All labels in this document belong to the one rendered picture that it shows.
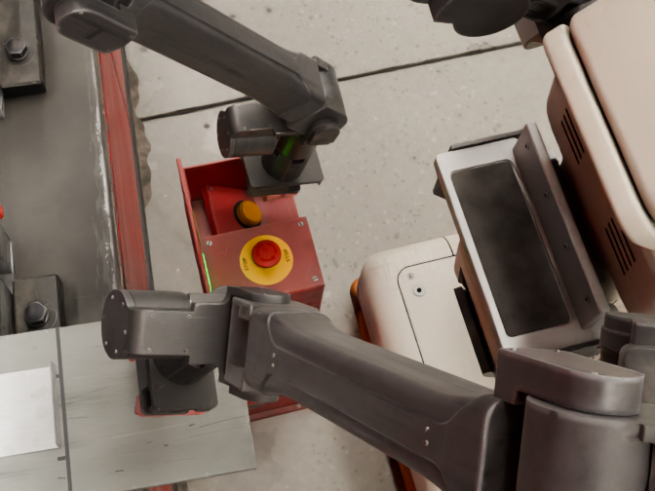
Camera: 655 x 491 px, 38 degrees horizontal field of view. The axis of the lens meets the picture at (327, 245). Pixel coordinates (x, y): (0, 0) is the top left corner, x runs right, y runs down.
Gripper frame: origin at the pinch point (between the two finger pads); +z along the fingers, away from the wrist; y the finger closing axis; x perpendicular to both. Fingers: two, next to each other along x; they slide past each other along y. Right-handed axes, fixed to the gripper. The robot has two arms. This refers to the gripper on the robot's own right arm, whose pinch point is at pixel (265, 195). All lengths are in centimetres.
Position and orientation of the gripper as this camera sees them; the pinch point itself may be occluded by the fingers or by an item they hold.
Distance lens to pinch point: 131.6
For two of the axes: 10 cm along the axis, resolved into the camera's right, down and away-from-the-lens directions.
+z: -3.0, 4.2, 8.6
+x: 2.5, 9.0, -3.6
